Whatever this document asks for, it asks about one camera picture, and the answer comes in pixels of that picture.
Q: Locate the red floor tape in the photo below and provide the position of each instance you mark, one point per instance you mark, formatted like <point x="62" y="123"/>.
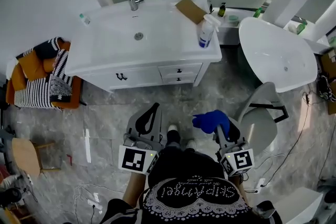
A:
<point x="69" y="160"/>

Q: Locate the person's left forearm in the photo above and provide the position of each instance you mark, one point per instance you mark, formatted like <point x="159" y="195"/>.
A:
<point x="135" y="189"/>

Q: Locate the metal sink drain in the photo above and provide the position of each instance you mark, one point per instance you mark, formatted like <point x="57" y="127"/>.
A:
<point x="138" y="36"/>

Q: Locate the person's right shoe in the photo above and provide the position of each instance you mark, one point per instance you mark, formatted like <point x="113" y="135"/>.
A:
<point x="191" y="143"/>

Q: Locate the white vanity cabinet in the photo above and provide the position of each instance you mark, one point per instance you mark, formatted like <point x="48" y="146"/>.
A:
<point x="202" y="70"/>

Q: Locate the orange sofa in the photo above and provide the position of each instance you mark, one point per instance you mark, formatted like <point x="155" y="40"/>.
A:
<point x="34" y="68"/>

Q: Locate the person's left shoe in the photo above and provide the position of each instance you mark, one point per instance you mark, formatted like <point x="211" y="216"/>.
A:
<point x="172" y="127"/>

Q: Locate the wooden stool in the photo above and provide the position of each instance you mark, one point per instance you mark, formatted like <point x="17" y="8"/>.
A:
<point x="25" y="154"/>

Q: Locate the black round appliance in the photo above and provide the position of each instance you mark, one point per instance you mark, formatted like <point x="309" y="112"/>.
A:
<point x="10" y="195"/>

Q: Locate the white blue spray bottle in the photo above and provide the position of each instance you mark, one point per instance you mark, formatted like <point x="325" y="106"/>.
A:
<point x="206" y="34"/>

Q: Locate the person's shoe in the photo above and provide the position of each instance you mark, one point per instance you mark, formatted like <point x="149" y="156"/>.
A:
<point x="172" y="127"/>
<point x="191" y="143"/>

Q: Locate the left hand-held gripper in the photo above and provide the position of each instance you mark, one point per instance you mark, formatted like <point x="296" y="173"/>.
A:
<point x="132" y="160"/>

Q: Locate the grey chair black legs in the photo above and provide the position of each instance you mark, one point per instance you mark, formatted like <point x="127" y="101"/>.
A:
<point x="258" y="123"/>

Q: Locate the blue cloth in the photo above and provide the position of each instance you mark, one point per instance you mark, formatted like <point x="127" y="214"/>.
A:
<point x="211" y="122"/>

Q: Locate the white cabinet door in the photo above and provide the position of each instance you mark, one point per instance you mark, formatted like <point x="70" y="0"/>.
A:
<point x="102" y="81"/>
<point x="141" y="76"/>

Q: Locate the white power strip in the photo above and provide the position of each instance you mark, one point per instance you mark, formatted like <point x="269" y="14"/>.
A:
<point x="94" y="204"/>

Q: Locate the person's dark trousers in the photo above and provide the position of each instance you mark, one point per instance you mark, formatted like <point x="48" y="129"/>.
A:
<point x="172" y="139"/>

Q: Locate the white low cabinet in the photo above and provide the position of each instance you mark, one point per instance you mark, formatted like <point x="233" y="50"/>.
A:
<point x="299" y="204"/>

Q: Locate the black white striped blanket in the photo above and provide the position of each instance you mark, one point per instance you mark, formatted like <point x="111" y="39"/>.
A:
<point x="31" y="91"/>

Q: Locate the black white patterned cushion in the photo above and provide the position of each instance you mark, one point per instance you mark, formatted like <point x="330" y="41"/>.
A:
<point x="61" y="81"/>

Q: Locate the person's black printed top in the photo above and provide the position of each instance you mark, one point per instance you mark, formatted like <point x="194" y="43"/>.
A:
<point x="189" y="165"/>

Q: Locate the dark pump bottle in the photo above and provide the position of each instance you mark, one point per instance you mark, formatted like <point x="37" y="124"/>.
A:
<point x="222" y="11"/>

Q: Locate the white washbasin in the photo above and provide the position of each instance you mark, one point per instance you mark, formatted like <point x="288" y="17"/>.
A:
<point x="162" y="42"/>

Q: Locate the wooden rack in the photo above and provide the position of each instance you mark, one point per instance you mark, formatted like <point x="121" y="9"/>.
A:
<point x="15" y="216"/>

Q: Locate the green bottle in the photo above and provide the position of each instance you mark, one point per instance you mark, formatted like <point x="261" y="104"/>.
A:
<point x="302" y="28"/>
<point x="258" y="12"/>

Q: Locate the person's right forearm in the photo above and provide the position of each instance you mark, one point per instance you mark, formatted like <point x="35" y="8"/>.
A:
<point x="240" y="186"/>

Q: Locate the green white sticker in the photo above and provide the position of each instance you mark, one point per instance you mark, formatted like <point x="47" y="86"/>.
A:
<point x="85" y="19"/>

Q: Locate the small green bowl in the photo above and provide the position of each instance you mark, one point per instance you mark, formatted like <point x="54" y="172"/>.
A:
<point x="233" y="18"/>

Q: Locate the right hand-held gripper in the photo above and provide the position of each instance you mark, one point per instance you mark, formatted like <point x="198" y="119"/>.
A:
<point x="241" y="161"/>

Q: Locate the white drawer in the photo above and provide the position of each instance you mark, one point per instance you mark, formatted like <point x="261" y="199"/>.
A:
<point x="168" y="69"/>
<point x="189" y="78"/>

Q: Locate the cardboard box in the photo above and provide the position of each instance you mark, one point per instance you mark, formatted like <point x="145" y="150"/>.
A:
<point x="329" y="63"/>
<point x="332" y="106"/>

